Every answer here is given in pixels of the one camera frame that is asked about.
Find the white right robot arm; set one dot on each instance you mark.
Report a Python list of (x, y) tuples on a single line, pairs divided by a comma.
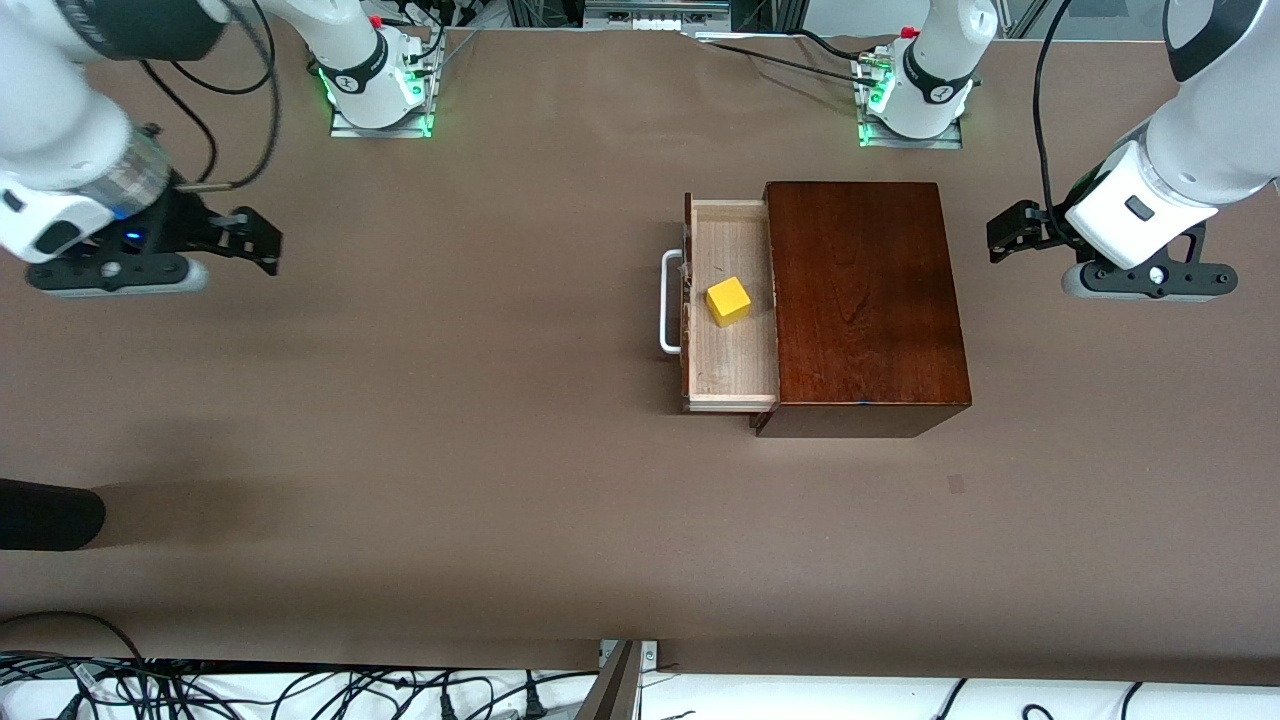
[(50, 110)]

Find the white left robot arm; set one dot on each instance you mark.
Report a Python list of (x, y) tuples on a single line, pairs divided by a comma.
[(1200, 150)]

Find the black cylindrical object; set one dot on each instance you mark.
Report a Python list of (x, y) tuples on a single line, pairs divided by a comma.
[(50, 515)]

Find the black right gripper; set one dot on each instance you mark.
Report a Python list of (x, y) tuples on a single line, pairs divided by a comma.
[(183, 222)]

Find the metal base plate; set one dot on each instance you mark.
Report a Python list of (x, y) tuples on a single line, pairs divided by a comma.
[(345, 131), (930, 143)]

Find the silver metal bracket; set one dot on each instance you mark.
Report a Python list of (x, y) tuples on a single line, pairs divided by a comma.
[(650, 655)]

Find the dark brown wooden cabinet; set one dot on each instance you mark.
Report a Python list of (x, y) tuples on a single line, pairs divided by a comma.
[(870, 320)]

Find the black power plug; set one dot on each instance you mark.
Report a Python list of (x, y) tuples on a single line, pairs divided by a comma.
[(533, 705)]

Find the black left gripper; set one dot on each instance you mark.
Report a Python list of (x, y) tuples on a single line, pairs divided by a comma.
[(1040, 226)]

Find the yellow cube block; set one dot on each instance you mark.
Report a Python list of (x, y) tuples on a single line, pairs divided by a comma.
[(728, 302)]

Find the grey metal beam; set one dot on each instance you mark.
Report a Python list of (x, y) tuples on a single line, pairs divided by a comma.
[(615, 690)]

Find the white connector strip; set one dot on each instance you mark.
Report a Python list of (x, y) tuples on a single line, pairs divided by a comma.
[(650, 22)]

